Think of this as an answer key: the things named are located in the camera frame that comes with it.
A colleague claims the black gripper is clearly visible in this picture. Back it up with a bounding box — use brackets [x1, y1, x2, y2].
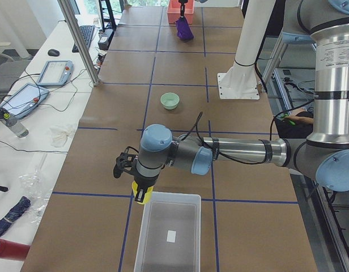
[133, 174, 159, 202]
[178, 0, 187, 18]

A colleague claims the purple microfiber cloth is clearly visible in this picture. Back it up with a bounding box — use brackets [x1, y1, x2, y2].
[176, 16, 194, 40]

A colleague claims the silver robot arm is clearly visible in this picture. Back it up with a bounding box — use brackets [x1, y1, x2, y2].
[132, 1, 349, 203]

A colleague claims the pink plastic box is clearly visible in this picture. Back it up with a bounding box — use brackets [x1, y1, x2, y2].
[167, 0, 194, 24]

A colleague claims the black power box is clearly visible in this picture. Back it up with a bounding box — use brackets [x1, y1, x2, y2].
[98, 29, 114, 50]

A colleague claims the clear plastic storage bin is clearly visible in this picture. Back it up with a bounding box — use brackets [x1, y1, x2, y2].
[134, 192, 201, 271]

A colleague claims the light green ceramic bowl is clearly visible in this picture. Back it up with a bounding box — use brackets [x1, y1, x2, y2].
[160, 92, 180, 110]

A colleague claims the black keyboard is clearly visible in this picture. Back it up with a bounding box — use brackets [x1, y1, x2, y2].
[79, 25, 96, 49]

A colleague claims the white crumpled tissue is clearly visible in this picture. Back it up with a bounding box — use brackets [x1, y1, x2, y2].
[50, 125, 76, 147]

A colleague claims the crumpled clear plastic wrap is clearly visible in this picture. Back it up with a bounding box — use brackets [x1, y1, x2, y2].
[19, 153, 52, 226]

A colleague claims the black computer mouse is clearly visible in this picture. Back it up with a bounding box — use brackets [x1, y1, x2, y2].
[48, 49, 60, 57]

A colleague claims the upper blue teach pendant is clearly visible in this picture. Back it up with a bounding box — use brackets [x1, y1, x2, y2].
[37, 60, 74, 88]

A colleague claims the blue teach pendant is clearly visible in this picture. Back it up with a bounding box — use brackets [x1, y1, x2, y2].
[0, 83, 49, 119]
[37, 60, 74, 88]

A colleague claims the folded dark blue umbrella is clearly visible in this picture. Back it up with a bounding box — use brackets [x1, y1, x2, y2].
[0, 196, 31, 237]

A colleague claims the red cylindrical bottle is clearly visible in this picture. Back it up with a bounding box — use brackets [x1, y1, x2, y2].
[0, 239, 31, 261]

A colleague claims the lower blue teach pendant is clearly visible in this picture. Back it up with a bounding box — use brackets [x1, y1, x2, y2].
[0, 83, 49, 119]

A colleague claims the clear water bottle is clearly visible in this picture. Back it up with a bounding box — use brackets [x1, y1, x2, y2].
[0, 108, 29, 138]

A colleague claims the grey office chair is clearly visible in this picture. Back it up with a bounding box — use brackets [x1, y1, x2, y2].
[0, 42, 30, 99]

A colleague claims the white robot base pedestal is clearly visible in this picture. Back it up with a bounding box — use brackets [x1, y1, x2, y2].
[218, 0, 275, 100]

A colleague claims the aluminium frame post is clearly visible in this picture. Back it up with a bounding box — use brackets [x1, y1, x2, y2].
[57, 0, 100, 86]

